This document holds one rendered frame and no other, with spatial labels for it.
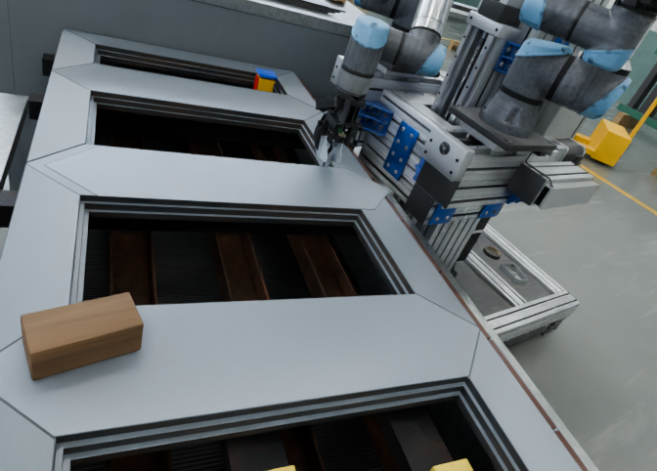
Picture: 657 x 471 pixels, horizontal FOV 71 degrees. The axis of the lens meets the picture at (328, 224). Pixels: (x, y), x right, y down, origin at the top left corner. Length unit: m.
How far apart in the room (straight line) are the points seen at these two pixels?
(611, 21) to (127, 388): 0.98
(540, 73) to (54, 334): 1.14
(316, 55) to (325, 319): 1.27
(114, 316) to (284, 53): 1.35
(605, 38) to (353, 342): 0.71
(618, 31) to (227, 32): 1.19
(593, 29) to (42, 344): 1.00
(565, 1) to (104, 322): 0.94
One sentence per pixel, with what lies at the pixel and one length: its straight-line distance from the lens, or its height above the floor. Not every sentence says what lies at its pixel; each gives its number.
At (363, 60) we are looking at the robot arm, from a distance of 1.03.
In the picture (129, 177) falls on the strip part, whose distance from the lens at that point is 0.97.
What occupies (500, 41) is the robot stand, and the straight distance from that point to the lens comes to 1.51.
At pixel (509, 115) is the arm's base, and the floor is 1.08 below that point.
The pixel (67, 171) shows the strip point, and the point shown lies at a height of 0.85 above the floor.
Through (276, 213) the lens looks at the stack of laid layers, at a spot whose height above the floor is 0.84.
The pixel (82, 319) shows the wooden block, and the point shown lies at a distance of 0.63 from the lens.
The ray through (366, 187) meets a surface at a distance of 1.15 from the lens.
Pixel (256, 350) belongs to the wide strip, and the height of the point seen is 0.85.
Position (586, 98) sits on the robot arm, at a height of 1.19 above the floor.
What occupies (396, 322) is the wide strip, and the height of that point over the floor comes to 0.85.
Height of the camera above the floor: 1.37
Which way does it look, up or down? 33 degrees down
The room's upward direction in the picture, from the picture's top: 20 degrees clockwise
